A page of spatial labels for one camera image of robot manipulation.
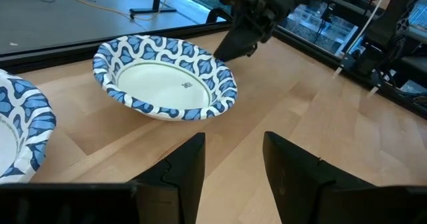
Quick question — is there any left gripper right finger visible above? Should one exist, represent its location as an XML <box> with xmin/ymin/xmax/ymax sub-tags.
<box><xmin>262</xmin><ymin>131</ymin><xmax>376</xmax><ymax>224</ymax></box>

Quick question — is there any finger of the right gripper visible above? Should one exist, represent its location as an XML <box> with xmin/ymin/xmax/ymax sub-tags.
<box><xmin>246</xmin><ymin>42</ymin><xmax>260</xmax><ymax>57</ymax></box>
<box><xmin>213</xmin><ymin>23</ymin><xmax>260</xmax><ymax>63</ymax></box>

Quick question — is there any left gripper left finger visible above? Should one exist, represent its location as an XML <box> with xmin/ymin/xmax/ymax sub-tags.
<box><xmin>131</xmin><ymin>132</ymin><xmax>207</xmax><ymax>224</ymax></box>

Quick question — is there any blue-patterned paper bowl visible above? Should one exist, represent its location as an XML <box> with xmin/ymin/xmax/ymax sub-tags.
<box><xmin>0</xmin><ymin>69</ymin><xmax>57</xmax><ymax>185</ymax></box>
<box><xmin>92</xmin><ymin>34</ymin><xmax>238</xmax><ymax>121</ymax></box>

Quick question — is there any black curved hose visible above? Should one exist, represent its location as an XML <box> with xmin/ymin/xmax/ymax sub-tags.
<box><xmin>205</xmin><ymin>7</ymin><xmax>234</xmax><ymax>24</ymax></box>

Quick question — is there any white cable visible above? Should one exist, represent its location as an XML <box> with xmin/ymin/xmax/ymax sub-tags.
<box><xmin>333</xmin><ymin>0</ymin><xmax>391</xmax><ymax>80</ymax></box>

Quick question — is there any black table edge rail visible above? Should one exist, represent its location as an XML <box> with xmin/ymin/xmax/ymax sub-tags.
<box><xmin>0</xmin><ymin>21</ymin><xmax>233</xmax><ymax>74</ymax></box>

